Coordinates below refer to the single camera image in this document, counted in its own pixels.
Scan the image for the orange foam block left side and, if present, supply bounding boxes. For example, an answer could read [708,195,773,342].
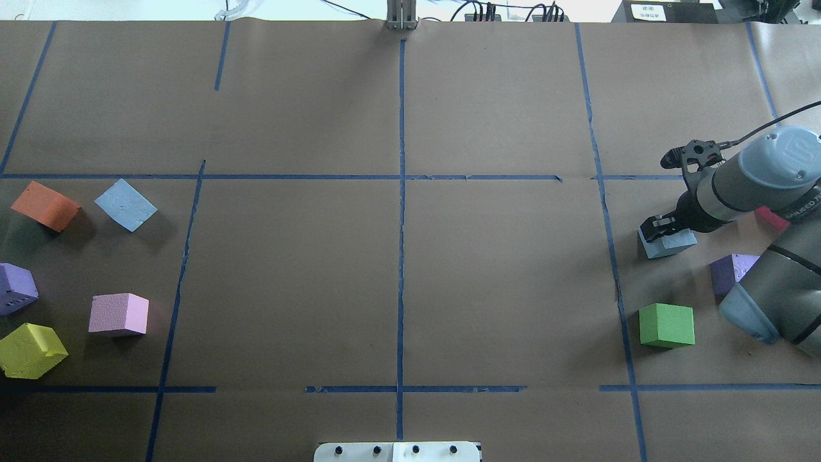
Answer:
[11,181,80,233]

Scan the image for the pink foam block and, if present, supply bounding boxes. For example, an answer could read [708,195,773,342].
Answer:
[87,293,149,337]

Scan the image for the purple foam block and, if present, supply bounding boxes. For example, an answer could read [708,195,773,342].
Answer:
[709,253,759,299]
[1,262,39,316]

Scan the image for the aluminium profile post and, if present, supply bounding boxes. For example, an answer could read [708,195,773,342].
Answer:
[386,0,418,30]

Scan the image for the black connector box left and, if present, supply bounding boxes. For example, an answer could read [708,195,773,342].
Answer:
[459,1,502,22]

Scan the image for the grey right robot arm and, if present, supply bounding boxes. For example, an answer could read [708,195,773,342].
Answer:
[638,125,819,357]

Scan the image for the black connector box right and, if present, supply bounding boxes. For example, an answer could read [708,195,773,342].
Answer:
[525,1,569,23]

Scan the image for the crimson foam block upper right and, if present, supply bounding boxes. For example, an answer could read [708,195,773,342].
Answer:
[754,207,790,233]

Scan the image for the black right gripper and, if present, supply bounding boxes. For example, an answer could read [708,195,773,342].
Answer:
[639,191,726,243]

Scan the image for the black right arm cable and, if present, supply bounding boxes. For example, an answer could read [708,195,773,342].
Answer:
[718,99,821,150]

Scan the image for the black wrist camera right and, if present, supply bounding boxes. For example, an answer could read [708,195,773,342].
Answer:
[659,140,724,171]

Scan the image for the yellow foam block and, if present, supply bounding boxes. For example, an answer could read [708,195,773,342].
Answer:
[1,323,69,380]

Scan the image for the green foam block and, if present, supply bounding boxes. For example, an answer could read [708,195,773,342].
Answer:
[638,302,696,348]

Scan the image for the light blue foam block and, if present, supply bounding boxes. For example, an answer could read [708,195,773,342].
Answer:
[638,229,698,259]
[94,178,157,233]

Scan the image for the black box with label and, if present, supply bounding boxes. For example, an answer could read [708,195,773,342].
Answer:
[611,1,718,24]

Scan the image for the black connector box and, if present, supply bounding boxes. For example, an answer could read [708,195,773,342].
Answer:
[459,1,502,22]
[525,1,569,23]

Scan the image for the purple foam block right side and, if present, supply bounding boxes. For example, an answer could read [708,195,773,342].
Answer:
[709,253,759,299]

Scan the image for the purple foam block left side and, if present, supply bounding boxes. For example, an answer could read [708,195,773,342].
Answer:
[1,262,39,316]

